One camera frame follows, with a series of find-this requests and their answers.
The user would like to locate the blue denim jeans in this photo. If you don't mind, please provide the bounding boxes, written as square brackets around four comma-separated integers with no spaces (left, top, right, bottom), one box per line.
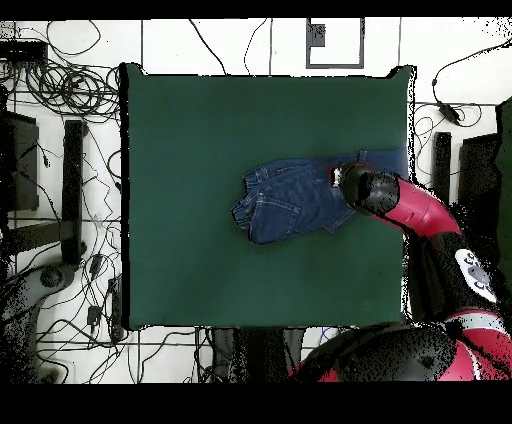
[230,147,410,245]

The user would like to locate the black flat box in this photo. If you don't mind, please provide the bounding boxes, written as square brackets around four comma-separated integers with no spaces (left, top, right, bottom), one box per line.
[0,39,49,63]

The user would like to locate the black stand leg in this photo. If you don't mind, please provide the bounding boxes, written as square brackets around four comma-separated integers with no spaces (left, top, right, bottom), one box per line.
[5,119,88,266]
[433,131,453,201]

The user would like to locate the black power adapter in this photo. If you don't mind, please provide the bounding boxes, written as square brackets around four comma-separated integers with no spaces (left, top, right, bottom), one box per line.
[437,101,463,126]

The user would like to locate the black square case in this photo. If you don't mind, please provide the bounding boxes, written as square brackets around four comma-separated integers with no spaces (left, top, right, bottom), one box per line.
[458,134,501,225]
[0,110,41,213]

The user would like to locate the dark green table cloth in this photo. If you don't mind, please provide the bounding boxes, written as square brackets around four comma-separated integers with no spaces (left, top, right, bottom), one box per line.
[119,62,417,331]

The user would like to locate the slim black power strip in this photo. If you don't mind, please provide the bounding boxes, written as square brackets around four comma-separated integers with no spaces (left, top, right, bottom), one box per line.
[107,275,126,341]

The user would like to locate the grey chair base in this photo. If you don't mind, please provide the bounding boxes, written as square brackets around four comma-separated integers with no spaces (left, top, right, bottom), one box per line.
[0,261,79,383]

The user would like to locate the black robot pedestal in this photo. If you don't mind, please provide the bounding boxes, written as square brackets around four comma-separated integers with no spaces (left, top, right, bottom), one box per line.
[211,327,305,383]

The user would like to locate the coiled black cable bundle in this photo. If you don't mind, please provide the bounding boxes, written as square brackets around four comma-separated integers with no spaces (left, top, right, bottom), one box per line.
[23,59,121,121]

